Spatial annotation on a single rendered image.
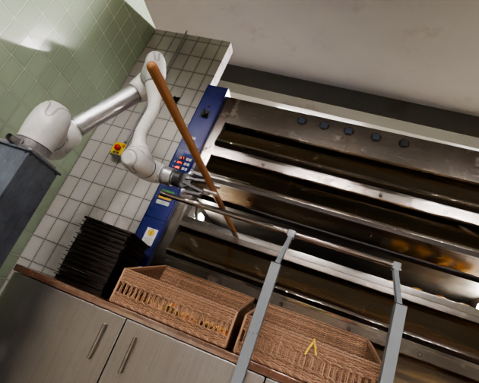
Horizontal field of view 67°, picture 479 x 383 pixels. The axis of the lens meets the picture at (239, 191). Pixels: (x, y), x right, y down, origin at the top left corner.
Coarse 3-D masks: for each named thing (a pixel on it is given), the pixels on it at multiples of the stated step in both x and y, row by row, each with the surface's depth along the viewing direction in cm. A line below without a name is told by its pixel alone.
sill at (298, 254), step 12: (216, 228) 217; (252, 240) 211; (264, 240) 210; (288, 252) 205; (300, 252) 204; (324, 264) 200; (336, 264) 199; (360, 276) 195; (372, 276) 194; (408, 288) 189; (432, 300) 185; (444, 300) 185; (468, 312) 181
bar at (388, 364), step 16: (160, 192) 190; (208, 208) 182; (256, 224) 176; (272, 224) 175; (288, 240) 166; (304, 240) 171; (320, 240) 168; (368, 256) 162; (272, 272) 142; (272, 288) 140; (400, 288) 144; (400, 304) 131; (256, 320) 136; (400, 320) 129; (256, 336) 133; (400, 336) 127; (240, 352) 132; (384, 352) 128; (240, 368) 130; (384, 368) 124
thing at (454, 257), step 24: (240, 192) 212; (264, 192) 207; (288, 216) 214; (312, 216) 204; (336, 216) 195; (360, 240) 206; (384, 240) 196; (408, 240) 188; (432, 240) 183; (456, 264) 190
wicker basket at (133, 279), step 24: (120, 288) 158; (144, 288) 157; (168, 288) 156; (192, 288) 199; (216, 288) 199; (144, 312) 153; (168, 312) 152; (192, 312) 151; (216, 312) 150; (240, 312) 158; (216, 336) 146
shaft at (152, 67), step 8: (152, 64) 95; (152, 72) 97; (160, 72) 99; (160, 80) 100; (160, 88) 102; (168, 88) 105; (168, 96) 106; (168, 104) 109; (176, 112) 113; (176, 120) 116; (184, 128) 121; (184, 136) 125; (192, 144) 130; (192, 152) 134; (200, 160) 141; (200, 168) 146; (208, 176) 154; (208, 184) 159; (216, 200) 175; (224, 208) 188; (224, 216) 195; (232, 224) 210
